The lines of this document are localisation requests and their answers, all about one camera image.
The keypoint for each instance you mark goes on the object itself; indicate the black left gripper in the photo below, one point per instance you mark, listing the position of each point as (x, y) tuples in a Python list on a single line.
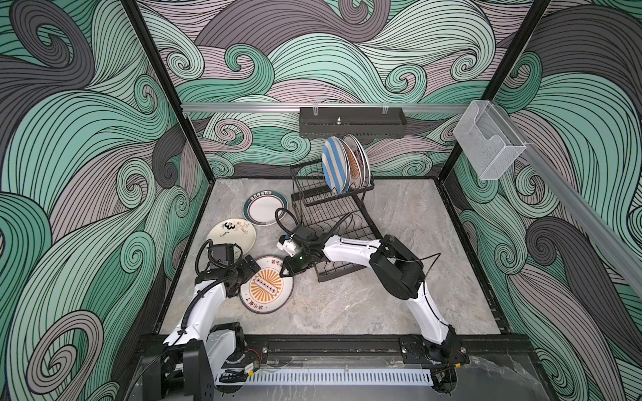
[(247, 271)]

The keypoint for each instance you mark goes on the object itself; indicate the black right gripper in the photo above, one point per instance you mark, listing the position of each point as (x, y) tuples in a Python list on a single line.
[(290, 267)]

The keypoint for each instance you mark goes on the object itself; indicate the cream plate black drawing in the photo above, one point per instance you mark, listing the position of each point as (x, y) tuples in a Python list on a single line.
[(234, 231)]

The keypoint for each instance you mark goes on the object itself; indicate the black wire dish rack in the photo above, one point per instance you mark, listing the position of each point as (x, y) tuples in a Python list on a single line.
[(323, 210)]

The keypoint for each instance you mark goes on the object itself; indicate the orange sunburst plate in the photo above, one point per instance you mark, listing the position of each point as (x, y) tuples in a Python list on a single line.
[(267, 291), (355, 170)]

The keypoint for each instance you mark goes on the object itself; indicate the blue striped plate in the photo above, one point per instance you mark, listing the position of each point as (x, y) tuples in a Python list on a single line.
[(335, 165)]

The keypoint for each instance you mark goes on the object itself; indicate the white plate red characters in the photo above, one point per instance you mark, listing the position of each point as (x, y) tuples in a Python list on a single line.
[(356, 146)]

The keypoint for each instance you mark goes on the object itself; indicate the white plate green flower outline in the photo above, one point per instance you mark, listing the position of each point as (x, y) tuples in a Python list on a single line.
[(368, 172)]

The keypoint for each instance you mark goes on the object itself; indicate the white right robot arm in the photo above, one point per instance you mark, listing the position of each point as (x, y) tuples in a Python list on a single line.
[(398, 269)]

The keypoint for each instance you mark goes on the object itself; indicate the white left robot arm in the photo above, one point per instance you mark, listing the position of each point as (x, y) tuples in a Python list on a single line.
[(191, 357)]

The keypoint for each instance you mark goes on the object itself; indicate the green-rimmed white plate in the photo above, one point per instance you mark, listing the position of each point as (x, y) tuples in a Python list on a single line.
[(260, 207)]

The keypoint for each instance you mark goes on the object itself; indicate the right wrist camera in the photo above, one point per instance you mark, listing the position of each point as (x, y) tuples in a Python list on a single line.
[(288, 245)]

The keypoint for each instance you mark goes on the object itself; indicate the white slotted cable duct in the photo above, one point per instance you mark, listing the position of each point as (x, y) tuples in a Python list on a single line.
[(336, 377)]

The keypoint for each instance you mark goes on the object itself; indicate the black wall-mounted tray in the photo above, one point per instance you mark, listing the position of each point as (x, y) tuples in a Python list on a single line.
[(363, 122)]

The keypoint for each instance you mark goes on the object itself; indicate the aluminium rail back wall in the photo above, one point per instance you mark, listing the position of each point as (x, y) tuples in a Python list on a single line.
[(254, 107)]

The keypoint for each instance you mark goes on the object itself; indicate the aluminium rail wall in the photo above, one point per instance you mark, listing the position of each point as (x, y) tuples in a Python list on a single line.
[(568, 176), (254, 107)]

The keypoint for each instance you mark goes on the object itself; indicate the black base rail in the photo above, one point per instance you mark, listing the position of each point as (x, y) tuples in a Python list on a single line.
[(410, 349)]

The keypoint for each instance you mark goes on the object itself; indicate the clear acrylic wall box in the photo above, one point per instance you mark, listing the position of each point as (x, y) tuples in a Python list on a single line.
[(489, 139)]

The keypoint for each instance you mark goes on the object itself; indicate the aluminium rail right wall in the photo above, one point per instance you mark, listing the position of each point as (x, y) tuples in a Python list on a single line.
[(568, 176)]

